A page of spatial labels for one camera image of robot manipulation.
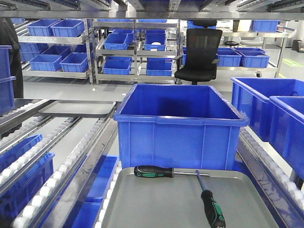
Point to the black green screwdriver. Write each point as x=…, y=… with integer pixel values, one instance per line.
x=212, y=209
x=149, y=171

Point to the grey metal tray far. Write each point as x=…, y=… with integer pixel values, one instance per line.
x=77, y=108

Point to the grey metal tray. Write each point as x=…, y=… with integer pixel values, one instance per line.
x=77, y=108
x=176, y=203

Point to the grey metal tray front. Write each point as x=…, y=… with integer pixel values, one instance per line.
x=176, y=203

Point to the blue bin on rollers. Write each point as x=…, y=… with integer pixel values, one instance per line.
x=179, y=126

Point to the black office chair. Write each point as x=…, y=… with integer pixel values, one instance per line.
x=202, y=45

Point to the blue bin right far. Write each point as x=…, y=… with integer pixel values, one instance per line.
x=251, y=95

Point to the blue bin right near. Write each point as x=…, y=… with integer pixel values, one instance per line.
x=287, y=130

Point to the person in black jacket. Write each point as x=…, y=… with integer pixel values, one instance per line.
x=8, y=37

